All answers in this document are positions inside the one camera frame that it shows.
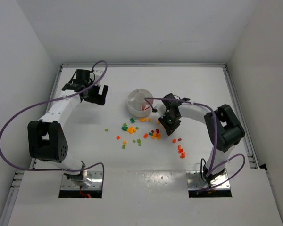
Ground purple cable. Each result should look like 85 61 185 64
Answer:
0 60 108 172
144 97 246 190

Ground orange lego stack right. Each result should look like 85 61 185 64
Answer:
178 145 186 159

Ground yellow orange lego cluster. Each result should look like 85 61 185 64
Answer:
127 127 137 134

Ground white round divided container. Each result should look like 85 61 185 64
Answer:
126 89 153 118

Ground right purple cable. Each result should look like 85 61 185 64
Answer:
144 97 246 190

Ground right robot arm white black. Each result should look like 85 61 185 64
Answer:
153 93 245 184

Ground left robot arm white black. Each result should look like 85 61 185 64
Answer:
27 69 108 187

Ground red legos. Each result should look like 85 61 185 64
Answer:
142 105 152 111

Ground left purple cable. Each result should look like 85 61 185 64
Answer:
0 60 108 172

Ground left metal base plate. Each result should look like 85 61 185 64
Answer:
60 171 103 190

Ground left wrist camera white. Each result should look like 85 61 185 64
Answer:
93 70 103 81

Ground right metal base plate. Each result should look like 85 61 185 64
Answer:
186 171 230 191

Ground metal base plate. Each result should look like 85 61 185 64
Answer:
60 171 103 190
186 171 230 191

